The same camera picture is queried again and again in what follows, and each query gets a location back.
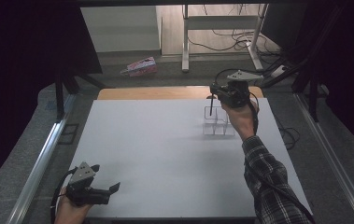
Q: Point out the black metal stand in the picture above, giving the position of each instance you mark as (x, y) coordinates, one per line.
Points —
(313, 93)
(60, 96)

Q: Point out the aluminium rail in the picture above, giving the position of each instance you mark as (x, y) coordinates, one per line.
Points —
(333, 161)
(40, 165)

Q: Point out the person's right hand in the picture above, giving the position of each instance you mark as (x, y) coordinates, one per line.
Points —
(243, 119)

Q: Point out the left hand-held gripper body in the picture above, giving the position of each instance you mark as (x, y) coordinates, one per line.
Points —
(81, 191)

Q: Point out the white table board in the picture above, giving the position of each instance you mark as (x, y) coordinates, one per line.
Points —
(149, 140)

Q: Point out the pink printed box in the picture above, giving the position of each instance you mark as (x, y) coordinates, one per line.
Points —
(140, 67)

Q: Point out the person's left hand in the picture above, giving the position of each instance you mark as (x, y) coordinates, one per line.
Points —
(70, 213)

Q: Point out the wooden table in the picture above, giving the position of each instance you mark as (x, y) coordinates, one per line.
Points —
(165, 92)

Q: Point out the black rectangular floor frame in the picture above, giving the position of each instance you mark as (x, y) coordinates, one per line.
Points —
(68, 133)

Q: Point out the white desk frame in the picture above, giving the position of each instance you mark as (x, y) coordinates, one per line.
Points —
(185, 40)

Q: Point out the clear acrylic compartment organizer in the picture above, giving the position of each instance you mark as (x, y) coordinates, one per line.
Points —
(216, 127)

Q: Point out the black curtain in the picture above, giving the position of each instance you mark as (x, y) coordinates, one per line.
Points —
(19, 62)
(352, 62)

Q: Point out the white power strip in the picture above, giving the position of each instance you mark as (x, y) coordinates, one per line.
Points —
(278, 71)

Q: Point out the white cabinet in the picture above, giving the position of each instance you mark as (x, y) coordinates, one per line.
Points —
(120, 29)

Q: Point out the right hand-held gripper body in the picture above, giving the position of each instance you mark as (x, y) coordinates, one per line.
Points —
(237, 93)

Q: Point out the thin black pen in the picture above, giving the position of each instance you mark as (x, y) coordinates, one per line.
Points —
(211, 107)

